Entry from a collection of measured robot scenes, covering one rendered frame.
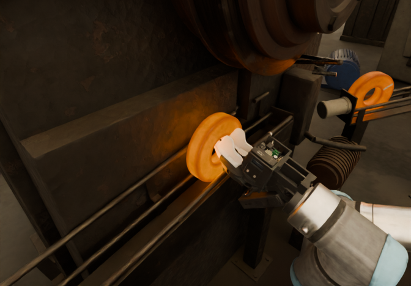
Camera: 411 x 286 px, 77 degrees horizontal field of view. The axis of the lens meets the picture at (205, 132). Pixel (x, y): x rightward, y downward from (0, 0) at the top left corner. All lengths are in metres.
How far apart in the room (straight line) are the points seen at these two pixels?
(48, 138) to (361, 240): 0.48
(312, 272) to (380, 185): 1.31
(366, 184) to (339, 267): 1.31
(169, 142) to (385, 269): 0.40
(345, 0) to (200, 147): 0.38
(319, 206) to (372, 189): 1.32
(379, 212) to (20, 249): 1.39
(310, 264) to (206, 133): 0.30
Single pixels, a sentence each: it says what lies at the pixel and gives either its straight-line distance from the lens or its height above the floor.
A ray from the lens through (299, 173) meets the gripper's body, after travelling 0.47.
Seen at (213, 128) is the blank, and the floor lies 0.81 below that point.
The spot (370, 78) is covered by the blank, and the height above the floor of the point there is 0.77.
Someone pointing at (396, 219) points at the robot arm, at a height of 0.67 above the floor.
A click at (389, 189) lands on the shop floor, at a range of 1.83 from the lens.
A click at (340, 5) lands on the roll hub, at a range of 0.57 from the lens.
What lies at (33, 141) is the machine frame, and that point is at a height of 0.87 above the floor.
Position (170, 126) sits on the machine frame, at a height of 0.81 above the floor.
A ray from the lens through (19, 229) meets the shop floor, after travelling 1.61.
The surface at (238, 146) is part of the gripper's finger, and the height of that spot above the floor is 0.76.
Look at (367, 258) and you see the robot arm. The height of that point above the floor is 0.72.
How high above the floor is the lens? 1.09
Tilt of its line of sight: 34 degrees down
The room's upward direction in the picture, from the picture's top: straight up
